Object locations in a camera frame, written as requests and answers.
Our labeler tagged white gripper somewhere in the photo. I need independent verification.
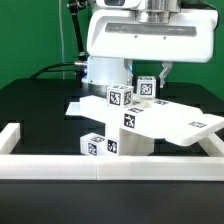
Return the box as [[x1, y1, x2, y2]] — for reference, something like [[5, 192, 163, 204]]
[[87, 9, 218, 88]]

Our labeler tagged tagged white cube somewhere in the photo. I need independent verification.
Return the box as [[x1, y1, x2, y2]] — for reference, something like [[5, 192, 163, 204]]
[[137, 76, 156, 98], [107, 85, 133, 108]]

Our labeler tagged white chair back frame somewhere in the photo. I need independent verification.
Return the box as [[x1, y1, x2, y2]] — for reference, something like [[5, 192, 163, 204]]
[[78, 94, 224, 148]]

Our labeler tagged white chair seat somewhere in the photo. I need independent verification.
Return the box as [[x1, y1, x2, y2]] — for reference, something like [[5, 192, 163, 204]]
[[104, 124, 156, 157]]

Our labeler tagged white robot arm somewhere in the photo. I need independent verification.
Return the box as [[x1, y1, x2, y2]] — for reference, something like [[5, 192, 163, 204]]
[[84, 0, 220, 87]]

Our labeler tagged white tag sheet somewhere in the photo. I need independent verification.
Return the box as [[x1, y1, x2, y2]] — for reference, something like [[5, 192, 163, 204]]
[[65, 102, 81, 116]]

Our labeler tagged black camera stand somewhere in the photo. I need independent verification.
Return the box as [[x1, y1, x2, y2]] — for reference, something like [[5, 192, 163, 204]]
[[67, 0, 88, 61]]

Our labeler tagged white right fence rail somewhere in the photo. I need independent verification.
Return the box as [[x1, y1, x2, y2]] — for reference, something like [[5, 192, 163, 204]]
[[199, 133, 224, 157]]

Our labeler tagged white fence rail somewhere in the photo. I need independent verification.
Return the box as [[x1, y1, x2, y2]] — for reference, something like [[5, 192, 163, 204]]
[[0, 123, 21, 155], [199, 133, 224, 157], [0, 155, 224, 181]]

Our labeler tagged black cable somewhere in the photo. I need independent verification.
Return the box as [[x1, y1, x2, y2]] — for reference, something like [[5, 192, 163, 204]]
[[29, 61, 88, 80]]

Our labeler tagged white left fence rail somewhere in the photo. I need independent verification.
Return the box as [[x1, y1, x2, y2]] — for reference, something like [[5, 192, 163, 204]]
[[0, 123, 21, 155]]

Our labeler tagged white front fence rail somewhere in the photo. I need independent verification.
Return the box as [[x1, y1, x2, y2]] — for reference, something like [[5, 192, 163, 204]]
[[0, 155, 224, 181]]

